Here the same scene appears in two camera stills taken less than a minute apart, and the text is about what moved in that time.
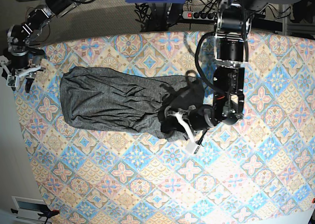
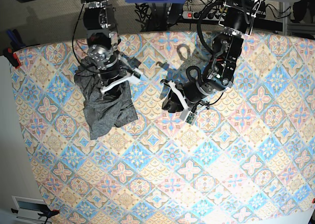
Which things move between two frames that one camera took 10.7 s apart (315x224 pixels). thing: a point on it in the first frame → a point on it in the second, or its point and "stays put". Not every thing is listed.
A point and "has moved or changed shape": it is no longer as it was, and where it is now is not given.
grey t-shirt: x=100 y=97 has moved or changed shape
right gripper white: x=171 y=123 → x=188 y=115
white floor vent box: x=28 y=208 stays put
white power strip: x=200 y=15 stays put
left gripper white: x=13 y=79 → x=136 y=73
